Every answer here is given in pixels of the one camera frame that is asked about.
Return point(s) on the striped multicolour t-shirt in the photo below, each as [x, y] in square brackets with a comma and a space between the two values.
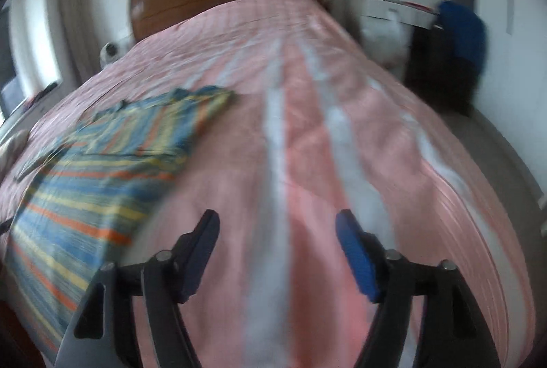
[98, 180]

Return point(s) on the beige curtain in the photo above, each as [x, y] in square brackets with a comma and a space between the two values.
[77, 9]

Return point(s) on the white security camera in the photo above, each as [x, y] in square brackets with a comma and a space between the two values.
[110, 52]

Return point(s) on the white windowsill ledge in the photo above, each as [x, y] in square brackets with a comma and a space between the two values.
[25, 105]

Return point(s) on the striped brown white pillow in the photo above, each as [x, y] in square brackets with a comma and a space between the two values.
[10, 148]

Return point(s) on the pink striped bedspread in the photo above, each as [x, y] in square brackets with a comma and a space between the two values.
[307, 137]

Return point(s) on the blue jacket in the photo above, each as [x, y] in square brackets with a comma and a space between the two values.
[466, 30]

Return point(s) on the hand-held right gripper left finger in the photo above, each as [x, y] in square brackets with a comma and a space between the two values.
[204, 242]

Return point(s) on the window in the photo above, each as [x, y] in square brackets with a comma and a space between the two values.
[25, 51]

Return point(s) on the black jacket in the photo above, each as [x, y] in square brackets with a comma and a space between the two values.
[440, 73]

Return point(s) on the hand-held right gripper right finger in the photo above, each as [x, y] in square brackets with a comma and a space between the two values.
[357, 261]

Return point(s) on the dark item on ledge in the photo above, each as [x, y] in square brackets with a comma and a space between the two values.
[45, 93]

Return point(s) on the white plastic bag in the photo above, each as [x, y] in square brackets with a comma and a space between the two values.
[384, 36]

